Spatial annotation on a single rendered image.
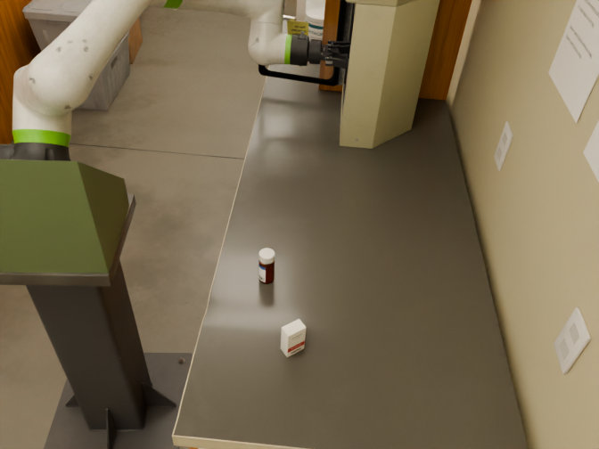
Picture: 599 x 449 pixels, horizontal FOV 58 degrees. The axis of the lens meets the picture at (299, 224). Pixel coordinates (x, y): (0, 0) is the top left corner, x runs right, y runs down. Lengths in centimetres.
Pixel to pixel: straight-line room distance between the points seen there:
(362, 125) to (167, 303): 128
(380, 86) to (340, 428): 102
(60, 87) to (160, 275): 156
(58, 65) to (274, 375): 79
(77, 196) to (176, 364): 122
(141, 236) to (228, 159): 80
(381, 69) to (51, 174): 97
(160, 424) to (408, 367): 121
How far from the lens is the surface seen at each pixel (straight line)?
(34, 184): 129
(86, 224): 133
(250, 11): 177
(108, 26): 135
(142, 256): 279
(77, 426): 230
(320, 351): 124
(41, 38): 382
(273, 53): 179
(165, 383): 231
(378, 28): 164
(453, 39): 209
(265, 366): 122
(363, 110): 176
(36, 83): 129
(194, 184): 317
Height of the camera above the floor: 197
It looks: 43 degrees down
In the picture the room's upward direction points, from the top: 4 degrees clockwise
